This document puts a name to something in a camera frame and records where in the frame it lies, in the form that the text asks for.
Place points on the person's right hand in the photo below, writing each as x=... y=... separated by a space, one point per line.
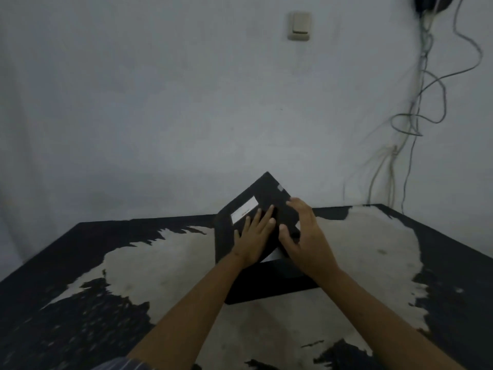
x=312 y=246

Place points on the person's left hand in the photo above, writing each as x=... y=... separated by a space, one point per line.
x=252 y=244

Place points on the person's left middle finger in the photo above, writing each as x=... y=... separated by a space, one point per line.
x=266 y=217

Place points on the person's left little finger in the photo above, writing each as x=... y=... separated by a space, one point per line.
x=245 y=226

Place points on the person's right thumb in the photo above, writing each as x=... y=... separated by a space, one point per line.
x=287 y=238

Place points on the black box with hinged lid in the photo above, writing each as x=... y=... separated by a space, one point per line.
x=269 y=285

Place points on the person's left forearm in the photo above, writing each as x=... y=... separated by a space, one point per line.
x=192 y=315

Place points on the person's right forearm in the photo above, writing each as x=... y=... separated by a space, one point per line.
x=381 y=327

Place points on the striped shirt sleeve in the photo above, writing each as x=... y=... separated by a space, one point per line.
x=123 y=364

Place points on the white wall light switch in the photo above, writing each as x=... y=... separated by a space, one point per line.
x=299 y=26

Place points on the black wall-mounted device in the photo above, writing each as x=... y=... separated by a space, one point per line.
x=430 y=3

